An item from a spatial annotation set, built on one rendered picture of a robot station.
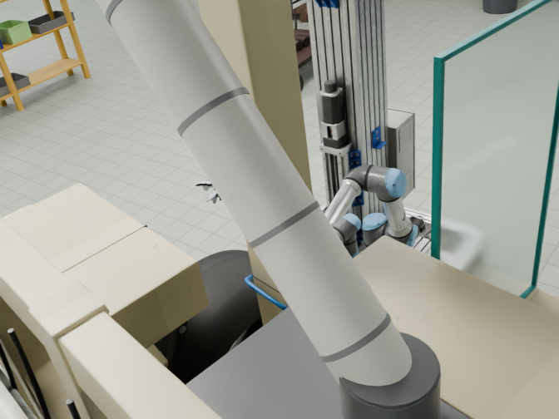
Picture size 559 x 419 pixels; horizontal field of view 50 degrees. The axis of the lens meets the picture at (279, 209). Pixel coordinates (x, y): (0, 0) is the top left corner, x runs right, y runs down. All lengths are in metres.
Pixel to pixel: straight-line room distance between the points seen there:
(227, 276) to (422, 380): 1.03
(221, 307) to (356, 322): 0.93
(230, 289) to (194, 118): 0.98
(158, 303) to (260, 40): 0.64
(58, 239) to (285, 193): 0.93
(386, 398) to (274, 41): 0.69
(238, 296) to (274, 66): 0.79
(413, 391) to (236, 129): 0.44
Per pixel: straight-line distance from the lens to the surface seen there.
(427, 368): 0.93
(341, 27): 2.75
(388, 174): 2.54
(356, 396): 0.90
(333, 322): 0.88
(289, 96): 1.27
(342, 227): 2.24
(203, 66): 0.89
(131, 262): 1.50
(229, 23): 1.19
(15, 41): 7.90
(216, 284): 1.83
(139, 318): 1.42
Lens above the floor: 2.65
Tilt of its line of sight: 34 degrees down
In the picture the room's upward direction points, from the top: 9 degrees counter-clockwise
